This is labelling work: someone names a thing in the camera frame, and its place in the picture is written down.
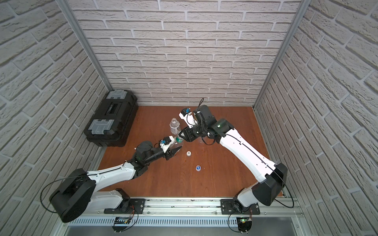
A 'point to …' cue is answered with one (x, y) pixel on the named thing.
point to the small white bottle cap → (188, 153)
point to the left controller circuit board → (120, 223)
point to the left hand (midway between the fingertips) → (180, 141)
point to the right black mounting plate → (227, 208)
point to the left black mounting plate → (130, 206)
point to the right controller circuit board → (244, 224)
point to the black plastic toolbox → (110, 125)
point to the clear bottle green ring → (178, 142)
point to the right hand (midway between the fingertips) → (185, 132)
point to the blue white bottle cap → (198, 168)
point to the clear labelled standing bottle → (174, 126)
